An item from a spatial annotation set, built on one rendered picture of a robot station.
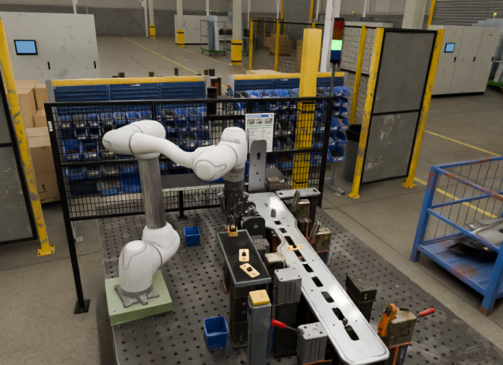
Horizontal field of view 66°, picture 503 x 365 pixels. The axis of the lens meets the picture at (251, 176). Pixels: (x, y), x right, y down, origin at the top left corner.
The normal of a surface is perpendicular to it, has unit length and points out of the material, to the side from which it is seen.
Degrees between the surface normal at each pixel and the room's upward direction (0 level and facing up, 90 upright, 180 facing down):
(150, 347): 0
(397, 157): 91
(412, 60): 89
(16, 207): 92
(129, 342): 0
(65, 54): 90
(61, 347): 0
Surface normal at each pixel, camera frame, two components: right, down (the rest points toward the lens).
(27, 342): 0.04, -0.92
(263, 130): 0.26, 0.38
